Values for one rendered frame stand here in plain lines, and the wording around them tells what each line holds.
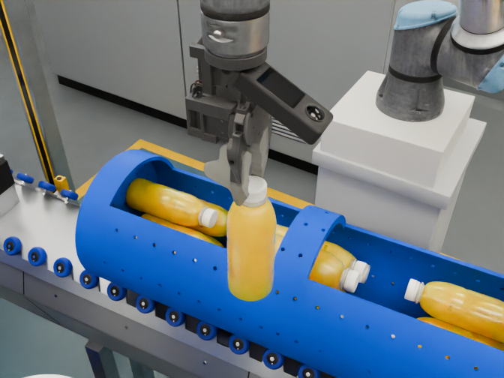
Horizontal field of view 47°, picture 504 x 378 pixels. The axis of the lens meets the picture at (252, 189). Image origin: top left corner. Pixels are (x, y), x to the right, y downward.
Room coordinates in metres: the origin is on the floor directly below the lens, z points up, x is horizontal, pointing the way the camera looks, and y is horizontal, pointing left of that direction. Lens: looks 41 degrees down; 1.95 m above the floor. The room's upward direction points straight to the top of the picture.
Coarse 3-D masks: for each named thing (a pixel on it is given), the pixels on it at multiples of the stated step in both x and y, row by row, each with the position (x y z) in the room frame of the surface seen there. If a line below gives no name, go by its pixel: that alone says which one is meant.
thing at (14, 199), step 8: (0, 160) 1.11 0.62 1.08; (0, 168) 1.09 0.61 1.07; (8, 168) 1.11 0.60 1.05; (0, 176) 1.08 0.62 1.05; (8, 176) 1.10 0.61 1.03; (0, 184) 1.08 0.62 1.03; (8, 184) 1.10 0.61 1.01; (0, 192) 1.07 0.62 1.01; (8, 192) 1.11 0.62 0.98; (0, 200) 1.08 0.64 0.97; (8, 200) 1.10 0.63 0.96; (16, 200) 1.12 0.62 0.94; (0, 208) 1.07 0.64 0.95; (8, 208) 1.09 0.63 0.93; (0, 216) 1.06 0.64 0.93
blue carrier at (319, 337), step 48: (96, 192) 0.84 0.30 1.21; (192, 192) 0.98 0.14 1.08; (96, 240) 0.77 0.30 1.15; (144, 240) 0.74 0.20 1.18; (192, 240) 0.72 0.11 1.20; (288, 240) 0.69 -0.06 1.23; (336, 240) 0.83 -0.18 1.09; (384, 240) 0.78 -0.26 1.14; (144, 288) 0.71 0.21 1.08; (192, 288) 0.67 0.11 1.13; (288, 288) 0.62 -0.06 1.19; (384, 288) 0.76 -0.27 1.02; (480, 288) 0.70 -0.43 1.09; (240, 336) 0.63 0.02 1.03; (288, 336) 0.58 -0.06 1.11; (336, 336) 0.55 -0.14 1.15; (384, 336) 0.53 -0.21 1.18; (432, 336) 0.52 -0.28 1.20
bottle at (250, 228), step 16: (240, 208) 0.56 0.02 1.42; (256, 208) 0.56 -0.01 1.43; (272, 208) 0.57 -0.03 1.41; (240, 224) 0.55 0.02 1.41; (256, 224) 0.55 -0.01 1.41; (272, 224) 0.56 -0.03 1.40; (240, 240) 0.54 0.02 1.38; (256, 240) 0.54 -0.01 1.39; (272, 240) 0.56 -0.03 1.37; (240, 256) 0.54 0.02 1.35; (256, 256) 0.54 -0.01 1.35; (272, 256) 0.56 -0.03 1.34; (240, 272) 0.54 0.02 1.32; (256, 272) 0.54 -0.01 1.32; (272, 272) 0.56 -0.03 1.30; (240, 288) 0.54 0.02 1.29; (256, 288) 0.54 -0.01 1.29
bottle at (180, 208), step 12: (144, 180) 0.95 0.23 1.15; (132, 192) 0.92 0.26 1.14; (144, 192) 0.92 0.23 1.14; (156, 192) 0.91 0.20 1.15; (168, 192) 0.91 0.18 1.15; (180, 192) 0.91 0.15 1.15; (132, 204) 0.91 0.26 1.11; (144, 204) 0.90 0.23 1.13; (156, 204) 0.89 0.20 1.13; (168, 204) 0.88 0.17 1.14; (180, 204) 0.88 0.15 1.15; (192, 204) 0.88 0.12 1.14; (156, 216) 0.89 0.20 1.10; (168, 216) 0.87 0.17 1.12; (180, 216) 0.86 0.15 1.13; (192, 216) 0.86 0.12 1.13
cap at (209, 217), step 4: (208, 208) 0.88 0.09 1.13; (204, 212) 0.87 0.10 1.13; (208, 212) 0.86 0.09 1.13; (212, 212) 0.86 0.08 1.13; (216, 212) 0.87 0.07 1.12; (204, 216) 0.86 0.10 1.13; (208, 216) 0.86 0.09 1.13; (212, 216) 0.86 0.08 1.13; (216, 216) 0.87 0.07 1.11; (204, 220) 0.85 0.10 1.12; (208, 220) 0.85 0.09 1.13; (212, 220) 0.86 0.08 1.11; (216, 220) 0.87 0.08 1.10; (204, 224) 0.85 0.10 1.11; (208, 224) 0.85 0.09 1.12; (212, 224) 0.86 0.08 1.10
